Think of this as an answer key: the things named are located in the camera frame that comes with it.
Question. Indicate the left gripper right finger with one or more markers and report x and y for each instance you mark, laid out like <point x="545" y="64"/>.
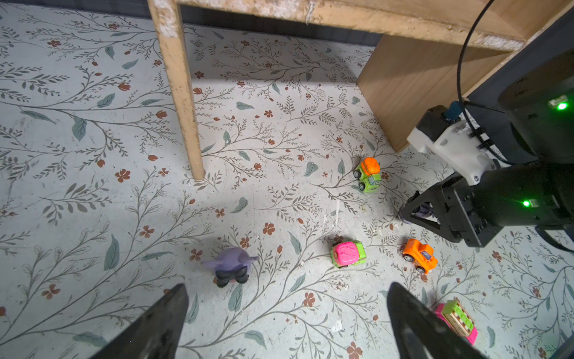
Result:
<point x="419" y="333"/>

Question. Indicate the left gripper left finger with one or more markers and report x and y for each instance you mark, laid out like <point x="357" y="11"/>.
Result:
<point x="156" y="333"/>

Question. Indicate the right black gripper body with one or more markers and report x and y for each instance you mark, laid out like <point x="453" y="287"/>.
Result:
<point x="538" y="195"/>

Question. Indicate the black purple toy figure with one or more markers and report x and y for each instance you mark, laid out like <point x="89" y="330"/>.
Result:
<point x="424" y="211"/>

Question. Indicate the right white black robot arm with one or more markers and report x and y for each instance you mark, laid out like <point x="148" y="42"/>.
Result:
<point x="540" y="105"/>

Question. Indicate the wooden two-tier shelf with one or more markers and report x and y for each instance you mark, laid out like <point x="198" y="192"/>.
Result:
<point x="428" y="49"/>

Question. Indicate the pink green toy bus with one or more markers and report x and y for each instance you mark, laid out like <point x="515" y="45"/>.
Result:
<point x="457" y="318"/>

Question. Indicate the orange toy car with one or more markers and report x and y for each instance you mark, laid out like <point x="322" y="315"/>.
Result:
<point x="421" y="255"/>

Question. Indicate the light purple toy figure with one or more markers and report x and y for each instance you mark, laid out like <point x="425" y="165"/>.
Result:
<point x="232" y="264"/>

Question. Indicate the pink green toy car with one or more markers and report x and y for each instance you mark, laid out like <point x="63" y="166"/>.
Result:
<point x="349" y="253"/>

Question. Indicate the floral patterned table mat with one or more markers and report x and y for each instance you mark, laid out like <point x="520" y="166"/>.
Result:
<point x="100" y="216"/>

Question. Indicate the orange green toy truck far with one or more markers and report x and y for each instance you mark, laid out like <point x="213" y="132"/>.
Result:
<point x="368" y="173"/>

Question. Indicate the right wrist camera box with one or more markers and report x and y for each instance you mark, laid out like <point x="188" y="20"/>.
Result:
<point x="444" y="132"/>

